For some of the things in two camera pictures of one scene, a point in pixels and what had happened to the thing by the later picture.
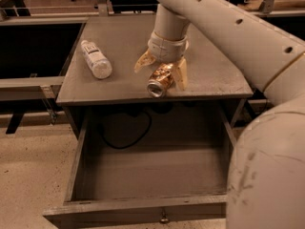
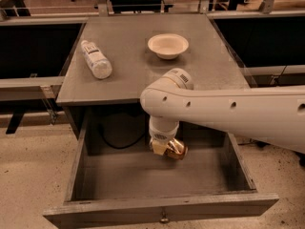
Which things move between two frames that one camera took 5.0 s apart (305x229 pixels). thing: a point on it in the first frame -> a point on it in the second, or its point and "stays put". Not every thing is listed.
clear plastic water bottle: x=100 y=67 stays put
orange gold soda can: x=159 y=80 -> x=176 y=149
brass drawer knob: x=164 y=219 stays put
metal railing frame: x=18 y=90 stays put
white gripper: x=166 y=50 -> x=163 y=135
